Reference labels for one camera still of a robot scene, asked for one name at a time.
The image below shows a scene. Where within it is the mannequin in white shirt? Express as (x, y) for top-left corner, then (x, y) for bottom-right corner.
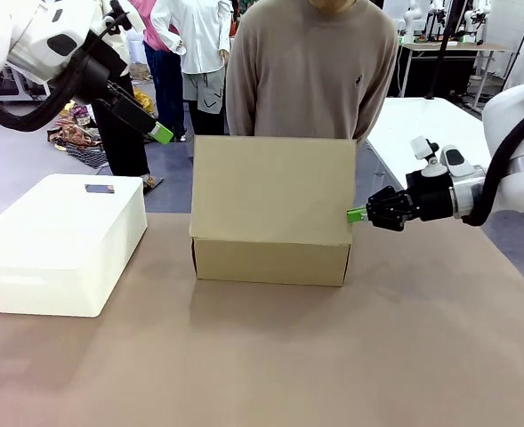
(149, 0), (233, 137)

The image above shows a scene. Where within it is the black tripod pole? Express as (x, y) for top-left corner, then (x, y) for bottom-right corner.
(423, 0), (466, 101)

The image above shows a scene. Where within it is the background work table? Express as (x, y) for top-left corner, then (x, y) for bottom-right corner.
(396, 38), (520, 100)

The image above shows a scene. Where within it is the white plastic storage box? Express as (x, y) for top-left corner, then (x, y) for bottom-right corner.
(0, 173), (149, 319)

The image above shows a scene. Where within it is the black patterned cloth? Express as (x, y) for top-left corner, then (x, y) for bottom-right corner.
(64, 141), (110, 171)

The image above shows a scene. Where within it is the colourful clothes pile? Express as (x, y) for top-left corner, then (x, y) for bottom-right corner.
(46, 100), (108, 153)

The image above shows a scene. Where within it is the small black card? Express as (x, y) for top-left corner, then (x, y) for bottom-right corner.
(84, 182), (117, 196)

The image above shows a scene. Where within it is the brown cardboard shoe box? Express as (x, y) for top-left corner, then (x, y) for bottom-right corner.
(189, 134), (359, 288)

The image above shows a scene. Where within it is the mannequin in black trousers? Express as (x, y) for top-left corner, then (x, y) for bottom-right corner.
(90, 66), (152, 180)

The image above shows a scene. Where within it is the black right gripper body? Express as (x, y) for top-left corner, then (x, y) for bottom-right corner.
(406, 168), (455, 222)

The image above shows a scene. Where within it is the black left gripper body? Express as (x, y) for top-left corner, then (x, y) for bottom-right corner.
(93, 81), (159, 138)

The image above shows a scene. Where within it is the mannequin in pink top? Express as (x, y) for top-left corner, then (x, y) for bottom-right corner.
(129, 0), (188, 142)

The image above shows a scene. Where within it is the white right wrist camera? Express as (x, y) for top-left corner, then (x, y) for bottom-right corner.
(410, 135), (446, 178)

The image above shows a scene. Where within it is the person in beige sweater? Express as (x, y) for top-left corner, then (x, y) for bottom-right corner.
(224, 0), (400, 144)

